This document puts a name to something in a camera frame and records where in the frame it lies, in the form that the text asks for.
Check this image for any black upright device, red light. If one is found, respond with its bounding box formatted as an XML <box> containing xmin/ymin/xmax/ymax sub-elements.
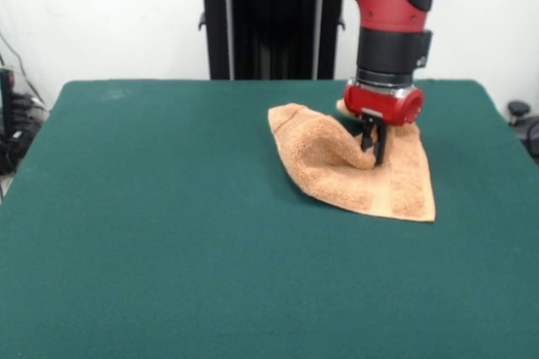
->
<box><xmin>0</xmin><ymin>67</ymin><xmax>17</xmax><ymax>174</ymax></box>

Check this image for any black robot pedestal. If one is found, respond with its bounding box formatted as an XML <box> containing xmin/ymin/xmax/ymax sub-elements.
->
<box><xmin>184</xmin><ymin>0</ymin><xmax>346</xmax><ymax>81</ymax></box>

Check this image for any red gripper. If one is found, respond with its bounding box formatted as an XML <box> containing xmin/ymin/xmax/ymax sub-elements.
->
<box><xmin>343</xmin><ymin>78</ymin><xmax>425</xmax><ymax>165</ymax></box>

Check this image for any tan terry cloth towel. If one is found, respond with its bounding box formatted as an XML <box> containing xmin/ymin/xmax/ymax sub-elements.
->
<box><xmin>268</xmin><ymin>99</ymin><xmax>437</xmax><ymax>223</ymax></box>

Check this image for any dark green table cloth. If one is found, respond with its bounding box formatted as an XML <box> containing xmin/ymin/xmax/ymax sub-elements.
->
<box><xmin>0</xmin><ymin>78</ymin><xmax>539</xmax><ymax>359</ymax></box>

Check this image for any black plug bundle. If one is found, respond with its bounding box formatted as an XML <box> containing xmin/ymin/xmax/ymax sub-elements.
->
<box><xmin>10</xmin><ymin>93</ymin><xmax>48</xmax><ymax>125</ymax></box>

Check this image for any grey cable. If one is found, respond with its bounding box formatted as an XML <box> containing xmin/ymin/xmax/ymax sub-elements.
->
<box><xmin>0</xmin><ymin>32</ymin><xmax>45</xmax><ymax>105</ymax></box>

